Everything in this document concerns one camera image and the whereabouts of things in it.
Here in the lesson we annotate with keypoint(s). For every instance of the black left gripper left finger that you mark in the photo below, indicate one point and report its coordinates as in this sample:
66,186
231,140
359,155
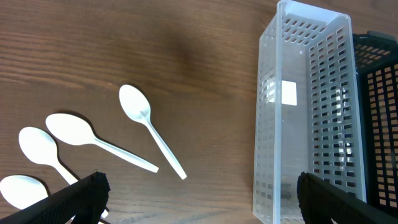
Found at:
81,202

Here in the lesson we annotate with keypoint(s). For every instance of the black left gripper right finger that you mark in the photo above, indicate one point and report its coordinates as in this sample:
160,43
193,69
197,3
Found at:
321,202

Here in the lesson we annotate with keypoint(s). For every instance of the white plastic spoon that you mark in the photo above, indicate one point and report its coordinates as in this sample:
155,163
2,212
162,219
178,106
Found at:
137,107
22,191
40,148
76,131

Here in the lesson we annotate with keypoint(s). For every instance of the white perforated plastic basket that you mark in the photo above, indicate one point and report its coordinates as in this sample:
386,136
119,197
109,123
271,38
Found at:
312,47

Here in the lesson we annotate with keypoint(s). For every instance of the white label sticker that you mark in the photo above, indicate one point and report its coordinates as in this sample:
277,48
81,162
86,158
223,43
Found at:
289,93

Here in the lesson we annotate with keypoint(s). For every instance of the dark green perforated basket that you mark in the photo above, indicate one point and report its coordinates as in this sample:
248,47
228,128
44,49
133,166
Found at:
376,65

